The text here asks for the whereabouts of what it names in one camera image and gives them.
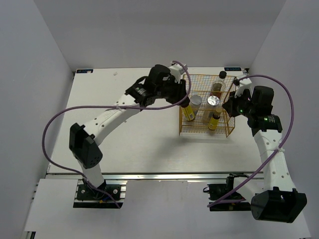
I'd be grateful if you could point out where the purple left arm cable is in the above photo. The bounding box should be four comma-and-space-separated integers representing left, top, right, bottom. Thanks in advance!
41, 60, 192, 209

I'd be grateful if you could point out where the blue left corner sticker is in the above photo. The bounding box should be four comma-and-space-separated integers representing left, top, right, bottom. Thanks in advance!
76, 69, 93, 74

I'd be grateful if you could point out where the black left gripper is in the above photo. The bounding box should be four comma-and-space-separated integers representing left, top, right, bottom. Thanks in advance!
154, 75, 190, 106

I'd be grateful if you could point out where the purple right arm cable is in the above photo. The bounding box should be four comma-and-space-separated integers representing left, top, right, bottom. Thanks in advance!
208, 74, 295, 209

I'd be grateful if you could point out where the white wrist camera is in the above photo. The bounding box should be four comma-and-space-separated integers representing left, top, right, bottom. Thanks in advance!
233, 75, 252, 98
169, 63, 185, 83

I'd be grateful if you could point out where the dark sauce bottle red label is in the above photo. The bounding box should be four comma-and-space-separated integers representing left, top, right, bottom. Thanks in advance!
210, 71, 227, 99

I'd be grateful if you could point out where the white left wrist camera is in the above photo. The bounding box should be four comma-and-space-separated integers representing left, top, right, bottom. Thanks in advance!
169, 63, 185, 83

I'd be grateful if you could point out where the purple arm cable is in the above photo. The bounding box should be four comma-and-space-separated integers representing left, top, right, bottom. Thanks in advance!
41, 60, 192, 209
208, 74, 295, 209

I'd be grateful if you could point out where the blue corner sticker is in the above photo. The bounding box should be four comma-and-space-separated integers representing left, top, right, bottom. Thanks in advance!
224, 67, 242, 71
76, 69, 93, 74

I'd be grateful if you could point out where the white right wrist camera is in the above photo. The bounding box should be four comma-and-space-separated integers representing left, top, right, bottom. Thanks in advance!
233, 75, 252, 98

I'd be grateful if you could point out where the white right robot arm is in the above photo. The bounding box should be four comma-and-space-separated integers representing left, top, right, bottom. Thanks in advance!
223, 86, 307, 223

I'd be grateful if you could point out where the blue right corner sticker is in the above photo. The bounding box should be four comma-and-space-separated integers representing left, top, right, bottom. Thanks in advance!
224, 67, 242, 71

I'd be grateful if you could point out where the white granule jar silver lid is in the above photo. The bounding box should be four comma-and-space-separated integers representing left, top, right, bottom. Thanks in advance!
202, 95, 220, 123

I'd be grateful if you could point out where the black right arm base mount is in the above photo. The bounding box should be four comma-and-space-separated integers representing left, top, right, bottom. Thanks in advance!
203, 174, 252, 212

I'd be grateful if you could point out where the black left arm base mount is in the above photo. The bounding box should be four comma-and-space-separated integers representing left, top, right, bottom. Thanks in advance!
73, 180, 127, 209

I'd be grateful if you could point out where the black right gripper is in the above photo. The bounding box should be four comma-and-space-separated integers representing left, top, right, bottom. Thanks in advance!
222, 89, 256, 118

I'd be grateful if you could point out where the yellow wire rack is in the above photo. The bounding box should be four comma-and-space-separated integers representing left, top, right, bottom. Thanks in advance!
179, 74, 236, 136

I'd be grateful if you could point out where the small yellow-label bottle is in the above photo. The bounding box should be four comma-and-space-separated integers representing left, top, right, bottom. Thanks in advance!
208, 108, 222, 130
181, 105, 195, 121

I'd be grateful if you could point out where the white jar blue label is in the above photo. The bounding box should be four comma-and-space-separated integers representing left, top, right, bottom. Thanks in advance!
190, 95, 202, 114

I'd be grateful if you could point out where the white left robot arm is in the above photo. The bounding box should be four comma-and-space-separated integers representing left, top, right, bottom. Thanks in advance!
69, 62, 189, 199

